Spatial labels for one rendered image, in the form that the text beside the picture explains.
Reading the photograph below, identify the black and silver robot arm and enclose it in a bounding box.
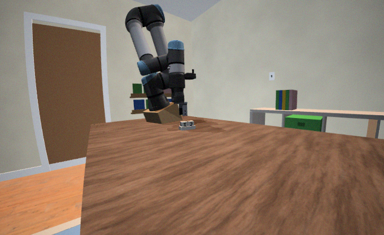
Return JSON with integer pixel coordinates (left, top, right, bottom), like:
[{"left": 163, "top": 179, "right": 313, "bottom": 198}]
[{"left": 125, "top": 4, "right": 185, "bottom": 111}]

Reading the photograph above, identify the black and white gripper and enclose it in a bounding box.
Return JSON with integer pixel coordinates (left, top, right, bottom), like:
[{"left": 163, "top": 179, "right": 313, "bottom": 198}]
[{"left": 167, "top": 64, "right": 196, "bottom": 116}]

